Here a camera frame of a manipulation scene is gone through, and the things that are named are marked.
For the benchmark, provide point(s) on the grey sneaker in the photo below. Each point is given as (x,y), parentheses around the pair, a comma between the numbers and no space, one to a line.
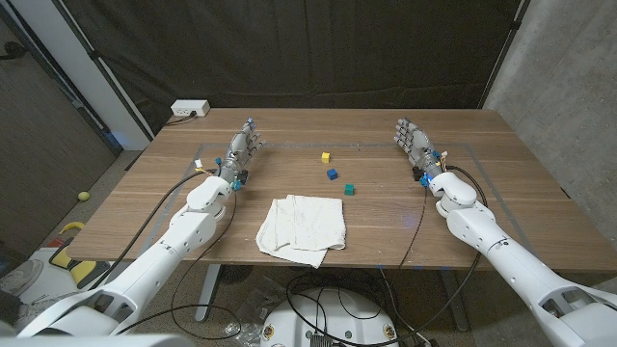
(19,277)

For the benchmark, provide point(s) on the grey table leg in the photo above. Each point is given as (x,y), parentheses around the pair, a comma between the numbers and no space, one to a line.
(455,299)

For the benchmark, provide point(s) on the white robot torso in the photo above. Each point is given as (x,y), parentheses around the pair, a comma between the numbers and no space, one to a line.
(96,342)

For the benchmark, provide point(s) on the clear plastic bag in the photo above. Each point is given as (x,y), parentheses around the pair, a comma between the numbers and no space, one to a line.
(255,308)

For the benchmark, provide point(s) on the yellow cube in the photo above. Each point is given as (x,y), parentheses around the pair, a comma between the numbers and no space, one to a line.
(326,157)

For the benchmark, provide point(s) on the white cloth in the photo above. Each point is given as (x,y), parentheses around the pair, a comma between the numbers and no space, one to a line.
(303,226)

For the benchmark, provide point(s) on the yellow-green ball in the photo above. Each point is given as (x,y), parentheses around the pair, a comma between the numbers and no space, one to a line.
(84,196)

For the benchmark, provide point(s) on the black round floor object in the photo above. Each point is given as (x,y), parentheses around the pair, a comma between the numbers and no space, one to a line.
(235,274)

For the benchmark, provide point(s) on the white power strip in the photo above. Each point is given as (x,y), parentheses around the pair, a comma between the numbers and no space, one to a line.
(190,107)

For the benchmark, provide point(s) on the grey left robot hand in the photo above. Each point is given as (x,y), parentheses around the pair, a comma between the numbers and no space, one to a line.
(237,153)

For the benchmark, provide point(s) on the black backdrop stand pole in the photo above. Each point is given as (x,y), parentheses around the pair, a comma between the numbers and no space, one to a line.
(503,55)
(103,65)

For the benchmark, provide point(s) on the yellow and black floor device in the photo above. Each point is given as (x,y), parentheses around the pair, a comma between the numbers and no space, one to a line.
(84,272)

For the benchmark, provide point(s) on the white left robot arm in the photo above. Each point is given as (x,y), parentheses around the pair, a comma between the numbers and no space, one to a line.
(159,255)

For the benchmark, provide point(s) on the green cube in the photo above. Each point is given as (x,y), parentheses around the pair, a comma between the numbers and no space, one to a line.
(349,190)

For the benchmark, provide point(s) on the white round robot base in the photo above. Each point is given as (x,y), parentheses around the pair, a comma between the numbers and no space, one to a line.
(332,323)

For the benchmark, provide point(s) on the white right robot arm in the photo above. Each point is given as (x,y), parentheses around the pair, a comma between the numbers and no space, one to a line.
(506,260)

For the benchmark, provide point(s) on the black backdrop curtain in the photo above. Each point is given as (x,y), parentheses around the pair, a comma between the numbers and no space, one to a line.
(308,48)

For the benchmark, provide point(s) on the white table leg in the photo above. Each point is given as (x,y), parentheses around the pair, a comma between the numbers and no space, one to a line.
(208,289)

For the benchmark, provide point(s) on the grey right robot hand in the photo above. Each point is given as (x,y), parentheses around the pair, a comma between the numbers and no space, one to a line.
(419,144)

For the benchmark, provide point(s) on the blue cube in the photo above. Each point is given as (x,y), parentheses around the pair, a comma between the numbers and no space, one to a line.
(332,174)

